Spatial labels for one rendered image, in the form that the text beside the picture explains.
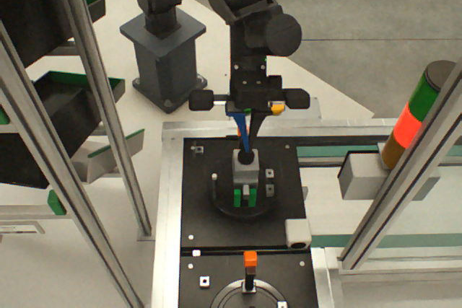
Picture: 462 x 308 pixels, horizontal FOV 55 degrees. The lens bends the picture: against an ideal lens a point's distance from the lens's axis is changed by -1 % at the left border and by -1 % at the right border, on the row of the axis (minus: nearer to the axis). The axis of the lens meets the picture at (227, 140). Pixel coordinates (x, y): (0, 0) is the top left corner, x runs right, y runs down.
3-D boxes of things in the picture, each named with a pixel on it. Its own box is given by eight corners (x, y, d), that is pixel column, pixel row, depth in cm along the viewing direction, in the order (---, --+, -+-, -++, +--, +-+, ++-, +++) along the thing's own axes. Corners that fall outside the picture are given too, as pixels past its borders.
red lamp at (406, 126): (388, 119, 56) (401, 93, 52) (427, 119, 56) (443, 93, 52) (398, 152, 53) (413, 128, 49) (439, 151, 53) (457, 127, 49)
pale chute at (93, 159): (81, 141, 92) (83, 120, 91) (143, 149, 91) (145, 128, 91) (3, 172, 65) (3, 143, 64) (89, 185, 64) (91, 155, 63)
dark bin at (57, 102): (51, 83, 75) (45, 40, 71) (125, 91, 74) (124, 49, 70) (-62, 174, 51) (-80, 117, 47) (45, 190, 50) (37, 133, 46)
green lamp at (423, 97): (402, 93, 52) (417, 63, 48) (443, 92, 52) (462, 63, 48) (413, 127, 49) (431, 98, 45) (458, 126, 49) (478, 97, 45)
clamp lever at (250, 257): (242, 282, 75) (243, 250, 71) (254, 281, 75) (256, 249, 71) (244, 299, 72) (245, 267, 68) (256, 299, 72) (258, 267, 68)
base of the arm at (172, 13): (163, 14, 105) (161, -8, 100) (182, 26, 103) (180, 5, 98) (141, 27, 102) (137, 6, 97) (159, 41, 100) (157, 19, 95)
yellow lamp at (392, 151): (377, 142, 60) (388, 120, 56) (413, 141, 60) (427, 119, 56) (385, 174, 57) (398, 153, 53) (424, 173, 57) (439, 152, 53)
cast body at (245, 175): (232, 161, 86) (232, 140, 80) (255, 160, 86) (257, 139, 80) (233, 200, 81) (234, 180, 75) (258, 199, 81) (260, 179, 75)
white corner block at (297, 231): (282, 227, 86) (284, 218, 83) (305, 226, 86) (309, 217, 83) (284, 250, 83) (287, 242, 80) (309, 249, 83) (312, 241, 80)
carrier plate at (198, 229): (184, 146, 97) (183, 140, 95) (294, 144, 97) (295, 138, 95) (180, 252, 83) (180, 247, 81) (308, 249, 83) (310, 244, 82)
